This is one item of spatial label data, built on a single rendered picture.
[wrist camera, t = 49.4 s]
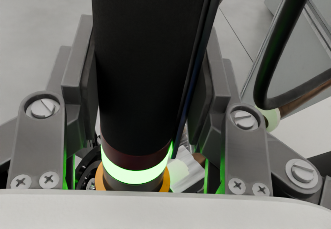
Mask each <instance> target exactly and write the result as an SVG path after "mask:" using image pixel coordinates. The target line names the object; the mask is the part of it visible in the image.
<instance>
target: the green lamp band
mask: <svg viewBox="0 0 331 229"><path fill-rule="evenodd" d="M101 155H102V162H103V165H104V167H105V168H106V170H107V171H108V173H110V174H111V175H112V176H113V177H114V178H116V179H118V180H120V181H122V182H125V183H131V184H140V183H145V182H148V181H150V180H152V179H154V178H156V177H157V176H158V175H159V174H160V173H161V172H162V171H163V169H164V168H165V166H166V163H167V159H168V155H169V153H168V154H167V156H166V157H165V159H164V160H163V161H162V162H161V163H160V164H158V165H157V166H155V167H153V168H151V169H148V170H144V171H129V170H125V169H122V168H119V167H117V166H116V165H114V164H113V163H112V162H111V161H110V160H108V158H107V157H106V156H105V154H104V152H103V150H102V147H101Z"/></svg>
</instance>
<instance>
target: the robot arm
mask: <svg viewBox="0 0 331 229"><path fill-rule="evenodd" d="M98 107H99V97H98V83H97V69H96V55H95V40H94V26H93V15H87V14H81V17H80V20H79V23H78V27H77V30H76V34H75V37H74V40H73V44H72V46H64V45H61V46H60V47H59V48H58V51H57V54H56V57H55V60H54V63H53V66H52V69H51V72H50V75H49V78H48V81H47V84H46V87H45V90H44V91H37V92H34V93H32V94H29V95H28V96H26V97H25V98H24V99H23V100H22V101H21V103H20V106H19V110H18V116H16V117H14V118H12V119H10V120H8V121H6V122H4V123H2V124H1V125H0V229H331V177H329V176H326V177H323V176H321V175H320V173H319V171H318V170H317V168H316V167H315V166H314V165H313V164H312V163H311V162H310V161H308V160H307V159H306V158H304V157H303V156H301V155H300V154H299V153H297V152H296V151H294V150H293V149H292V148H290V147H289V146H287V145H286V144H284V143H283V142H282V141H280V140H279V139H277V138H276V137H275V136H273V135H272V134H270V133H269V132H267V131H266V126H265V119H264V116H263V115H262V113H261V112H260V111H259V110H258V109H257V108H255V107H253V106H251V105H249V104H246V103H242V101H241V97H240V93H239V90H238V86H237V82H236V78H235V74H234V70H233V67H232V63H231V60H230V59H224V58H222V54H221V50H220V46H219V42H218V37H217V34H216V29H215V27H214V26H213V27H212V30H211V34H210V38H209V41H208V45H207V48H206V52H205V55H204V59H203V62H202V65H201V69H200V72H199V77H198V80H197V84H196V87H195V91H194V95H193V98H192V102H191V105H190V109H189V113H188V116H187V121H188V132H189V142H190V145H194V149H195V153H201V154H202V155H203V156H204V157H205V158H206V161H205V178H204V193H203V194H195V193H165V192H131V191H94V190H75V153H77V152H78V151H80V150H81V149H82V148H87V143H88V140H93V138H94V132H95V126H96V119H97V113H98Z"/></svg>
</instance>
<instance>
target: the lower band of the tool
mask: <svg viewBox="0 0 331 229"><path fill-rule="evenodd" d="M102 174H103V169H102V162H101V163H100V165H99V166H98V169H97V172H96V176H95V186H96V190H97V191H106V189H105V187H104V185H103V180H102ZM169 186H170V174H169V170H168V167H167V165H166V167H165V173H164V181H163V185H162V187H161V189H160V191H159V192H165V193H168V191H169Z"/></svg>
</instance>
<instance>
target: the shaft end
mask: <svg viewBox="0 0 331 229"><path fill-rule="evenodd" d="M86 190H95V178H92V179H91V180H90V181H89V182H88V184H87V187H86Z"/></svg>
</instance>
